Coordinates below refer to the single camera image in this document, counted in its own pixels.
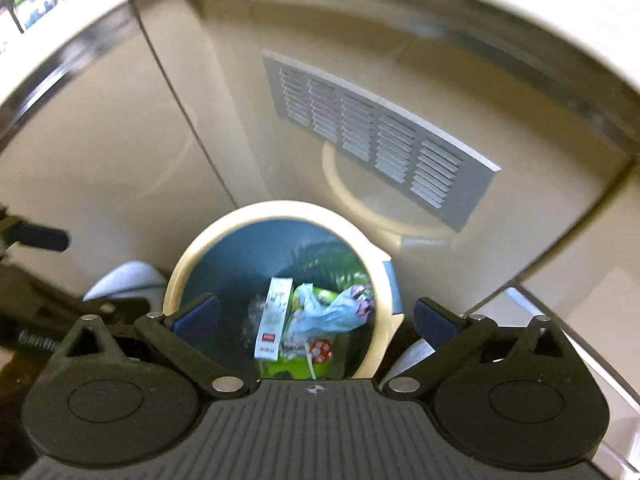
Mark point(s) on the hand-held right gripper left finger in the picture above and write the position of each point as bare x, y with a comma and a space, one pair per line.
197, 321

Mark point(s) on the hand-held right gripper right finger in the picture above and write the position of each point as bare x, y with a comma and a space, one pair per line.
432, 323

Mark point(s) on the cream rimmed trash bin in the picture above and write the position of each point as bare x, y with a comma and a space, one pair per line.
240, 260

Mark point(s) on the light blue carton box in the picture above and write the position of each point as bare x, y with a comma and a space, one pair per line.
272, 320

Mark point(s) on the blue wrapper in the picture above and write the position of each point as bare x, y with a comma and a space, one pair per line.
330, 310

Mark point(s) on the green packet white label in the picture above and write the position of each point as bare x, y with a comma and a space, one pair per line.
295, 367

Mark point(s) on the light grey slipper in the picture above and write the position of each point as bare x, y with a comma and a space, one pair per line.
125, 280

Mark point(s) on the grey cabinet vent grille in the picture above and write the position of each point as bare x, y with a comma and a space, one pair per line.
380, 145

